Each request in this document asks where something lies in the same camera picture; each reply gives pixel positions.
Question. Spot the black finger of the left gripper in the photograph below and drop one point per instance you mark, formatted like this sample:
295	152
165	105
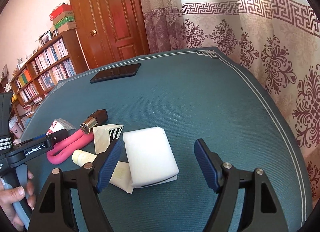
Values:
58	136

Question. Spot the black white brush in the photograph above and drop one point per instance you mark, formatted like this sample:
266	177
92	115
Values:
118	174

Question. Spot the white striped wedge block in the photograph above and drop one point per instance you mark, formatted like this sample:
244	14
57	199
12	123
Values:
104	135

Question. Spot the white wrapped packet red print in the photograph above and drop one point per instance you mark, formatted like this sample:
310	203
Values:
59	124

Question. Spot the white foam sponge block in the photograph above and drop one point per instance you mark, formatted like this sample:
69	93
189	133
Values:
150	157

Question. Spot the person's left hand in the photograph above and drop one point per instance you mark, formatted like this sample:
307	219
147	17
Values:
8	197

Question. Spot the teal table mat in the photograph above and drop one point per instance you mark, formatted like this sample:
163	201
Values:
191	94

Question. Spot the brown lipstick tube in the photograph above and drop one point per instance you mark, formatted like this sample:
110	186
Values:
98	118

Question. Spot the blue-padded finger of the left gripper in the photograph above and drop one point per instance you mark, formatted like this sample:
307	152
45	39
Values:
40	136

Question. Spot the brown wooden door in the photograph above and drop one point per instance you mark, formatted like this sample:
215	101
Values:
110	30

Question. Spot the black smartphone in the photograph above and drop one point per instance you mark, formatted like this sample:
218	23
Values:
116	73

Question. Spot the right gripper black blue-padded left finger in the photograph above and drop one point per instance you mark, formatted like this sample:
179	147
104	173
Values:
54	208

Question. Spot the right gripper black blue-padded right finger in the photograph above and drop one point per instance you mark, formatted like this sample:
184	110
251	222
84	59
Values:
261	209

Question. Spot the wooden bookshelf with books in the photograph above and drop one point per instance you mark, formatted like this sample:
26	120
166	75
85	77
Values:
57	60

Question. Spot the patterned curtain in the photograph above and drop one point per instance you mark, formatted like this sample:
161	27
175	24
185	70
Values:
276	40

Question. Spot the stack of boxes on shelf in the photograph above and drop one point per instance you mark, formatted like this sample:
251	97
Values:
62	18

